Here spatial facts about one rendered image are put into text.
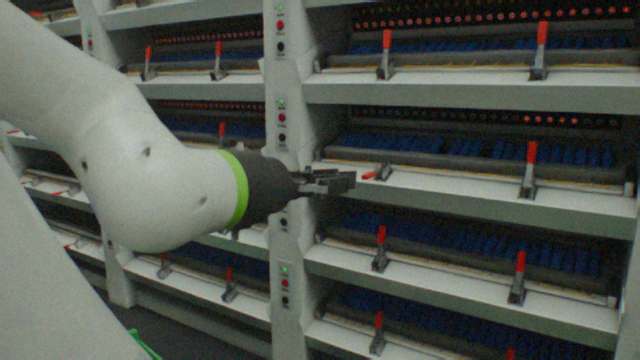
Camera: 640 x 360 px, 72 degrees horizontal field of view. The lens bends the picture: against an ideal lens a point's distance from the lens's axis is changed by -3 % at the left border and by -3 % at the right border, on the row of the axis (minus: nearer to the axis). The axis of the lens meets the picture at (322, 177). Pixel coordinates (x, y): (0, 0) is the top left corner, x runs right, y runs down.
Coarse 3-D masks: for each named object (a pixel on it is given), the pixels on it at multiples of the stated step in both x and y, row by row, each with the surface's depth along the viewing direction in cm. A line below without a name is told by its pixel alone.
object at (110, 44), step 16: (80, 0) 129; (96, 16) 126; (96, 32) 127; (112, 32) 129; (128, 32) 134; (144, 32) 138; (96, 48) 128; (112, 48) 130; (128, 48) 134; (160, 112) 147; (112, 256) 143; (112, 272) 145; (112, 288) 147; (128, 288) 144; (128, 304) 145
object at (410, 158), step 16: (368, 160) 94; (400, 160) 90; (416, 160) 88; (432, 160) 86; (448, 160) 85; (464, 160) 83; (480, 160) 82; (496, 160) 81; (512, 160) 80; (544, 176) 77; (560, 176) 75; (576, 176) 74; (592, 176) 73; (608, 176) 71
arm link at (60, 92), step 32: (0, 0) 34; (0, 32) 33; (32, 32) 36; (0, 64) 33; (32, 64) 36; (64, 64) 39; (96, 64) 43; (0, 96) 35; (32, 96) 37; (64, 96) 39; (96, 96) 42; (128, 96) 45; (32, 128) 40; (64, 128) 41
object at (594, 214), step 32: (448, 128) 94; (480, 128) 91; (512, 128) 87; (544, 128) 84; (576, 128) 81; (320, 160) 99; (352, 160) 97; (352, 192) 92; (384, 192) 87; (416, 192) 83; (448, 192) 80; (480, 192) 78; (512, 192) 76; (544, 192) 74; (576, 192) 72; (544, 224) 73; (576, 224) 70; (608, 224) 68
